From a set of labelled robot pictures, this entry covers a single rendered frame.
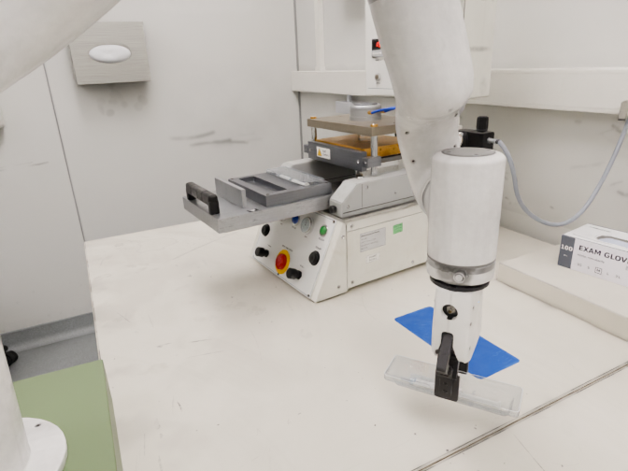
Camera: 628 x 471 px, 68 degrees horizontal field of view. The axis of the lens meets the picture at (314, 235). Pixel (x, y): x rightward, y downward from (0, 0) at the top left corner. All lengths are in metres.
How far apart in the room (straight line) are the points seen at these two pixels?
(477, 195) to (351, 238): 0.51
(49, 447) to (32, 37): 0.43
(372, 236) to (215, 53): 1.64
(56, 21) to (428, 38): 0.33
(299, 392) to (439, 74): 0.52
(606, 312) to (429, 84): 0.65
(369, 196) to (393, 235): 0.13
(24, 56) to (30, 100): 1.94
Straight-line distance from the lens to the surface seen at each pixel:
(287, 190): 1.00
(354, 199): 1.01
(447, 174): 0.55
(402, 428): 0.73
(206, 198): 0.95
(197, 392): 0.82
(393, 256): 1.13
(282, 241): 1.17
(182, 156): 2.48
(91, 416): 0.69
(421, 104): 0.52
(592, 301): 1.05
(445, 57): 0.52
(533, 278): 1.11
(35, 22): 0.46
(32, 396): 0.78
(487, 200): 0.56
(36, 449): 0.65
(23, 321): 2.68
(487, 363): 0.88
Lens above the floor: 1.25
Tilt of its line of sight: 20 degrees down
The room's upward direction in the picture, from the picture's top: 3 degrees counter-clockwise
